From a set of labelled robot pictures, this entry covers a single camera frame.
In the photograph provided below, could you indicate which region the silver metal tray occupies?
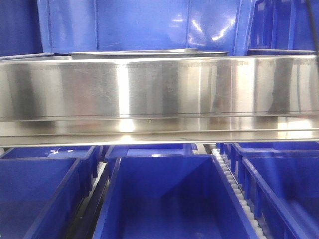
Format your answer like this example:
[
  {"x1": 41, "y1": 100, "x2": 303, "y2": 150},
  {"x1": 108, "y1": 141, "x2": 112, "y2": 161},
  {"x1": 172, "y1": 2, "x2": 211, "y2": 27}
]
[{"x1": 69, "y1": 48, "x2": 229, "y2": 60}]

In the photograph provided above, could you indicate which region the white conveyor roller track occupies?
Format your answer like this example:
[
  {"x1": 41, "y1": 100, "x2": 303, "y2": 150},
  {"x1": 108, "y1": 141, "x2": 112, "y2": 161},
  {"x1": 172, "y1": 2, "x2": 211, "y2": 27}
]
[{"x1": 210, "y1": 144, "x2": 267, "y2": 239}]

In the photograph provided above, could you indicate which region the black hanging cable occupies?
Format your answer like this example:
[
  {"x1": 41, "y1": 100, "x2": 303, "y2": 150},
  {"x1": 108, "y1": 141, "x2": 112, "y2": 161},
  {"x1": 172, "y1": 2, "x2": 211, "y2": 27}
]
[{"x1": 305, "y1": 0, "x2": 319, "y2": 60}]

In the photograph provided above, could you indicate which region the stainless steel shelf front rail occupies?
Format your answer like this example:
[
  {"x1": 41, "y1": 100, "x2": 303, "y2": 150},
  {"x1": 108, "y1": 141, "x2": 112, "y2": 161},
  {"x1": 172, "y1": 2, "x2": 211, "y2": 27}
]
[{"x1": 0, "y1": 55, "x2": 319, "y2": 147}]

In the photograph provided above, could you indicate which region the large blue plastic bin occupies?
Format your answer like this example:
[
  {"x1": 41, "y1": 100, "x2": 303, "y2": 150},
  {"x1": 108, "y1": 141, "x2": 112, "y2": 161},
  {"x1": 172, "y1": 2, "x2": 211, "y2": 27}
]
[{"x1": 37, "y1": 0, "x2": 255, "y2": 55}]

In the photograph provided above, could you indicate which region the blue bin lower right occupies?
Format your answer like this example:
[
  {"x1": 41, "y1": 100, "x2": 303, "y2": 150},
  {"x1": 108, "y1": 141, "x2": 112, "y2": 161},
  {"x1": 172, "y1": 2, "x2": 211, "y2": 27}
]
[{"x1": 241, "y1": 155, "x2": 319, "y2": 239}]

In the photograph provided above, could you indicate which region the blue bin lower centre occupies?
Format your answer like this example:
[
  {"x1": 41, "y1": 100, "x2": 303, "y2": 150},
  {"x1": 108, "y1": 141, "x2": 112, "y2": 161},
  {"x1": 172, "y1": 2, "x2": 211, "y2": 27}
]
[{"x1": 93, "y1": 155, "x2": 257, "y2": 239}]

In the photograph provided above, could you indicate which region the blue plastic bin at right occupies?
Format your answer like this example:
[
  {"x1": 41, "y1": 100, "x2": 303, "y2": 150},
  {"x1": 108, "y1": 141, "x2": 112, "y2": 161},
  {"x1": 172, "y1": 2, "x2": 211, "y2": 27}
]
[{"x1": 247, "y1": 0, "x2": 319, "y2": 55}]

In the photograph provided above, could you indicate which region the blue bin lower left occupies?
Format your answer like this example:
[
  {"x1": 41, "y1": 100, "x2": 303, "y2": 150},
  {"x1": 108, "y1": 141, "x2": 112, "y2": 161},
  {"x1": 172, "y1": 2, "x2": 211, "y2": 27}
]
[{"x1": 0, "y1": 157, "x2": 83, "y2": 239}]

